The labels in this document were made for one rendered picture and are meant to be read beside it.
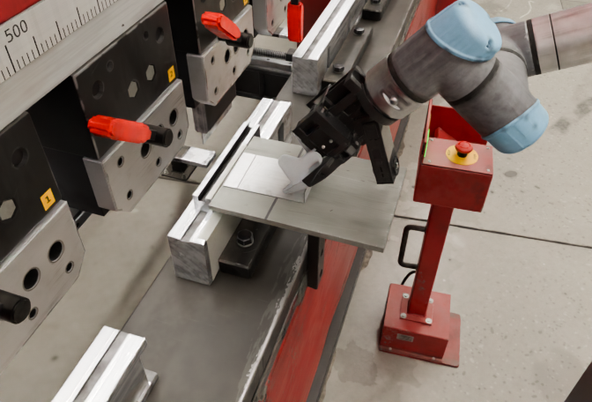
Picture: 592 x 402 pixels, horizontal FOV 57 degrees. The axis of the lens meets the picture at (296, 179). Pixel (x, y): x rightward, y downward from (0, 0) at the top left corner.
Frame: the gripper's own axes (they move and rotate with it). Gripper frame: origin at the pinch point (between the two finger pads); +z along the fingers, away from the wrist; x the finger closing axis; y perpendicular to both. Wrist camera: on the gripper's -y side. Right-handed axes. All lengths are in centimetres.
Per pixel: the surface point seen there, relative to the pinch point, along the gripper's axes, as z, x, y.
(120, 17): -20.4, 22.3, 29.3
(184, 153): 13.0, -0.7, 14.7
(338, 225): -4.4, 7.0, -6.8
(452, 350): 52, -44, -93
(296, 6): -12.4, -14.9, 16.9
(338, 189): -3.3, -0.2, -5.5
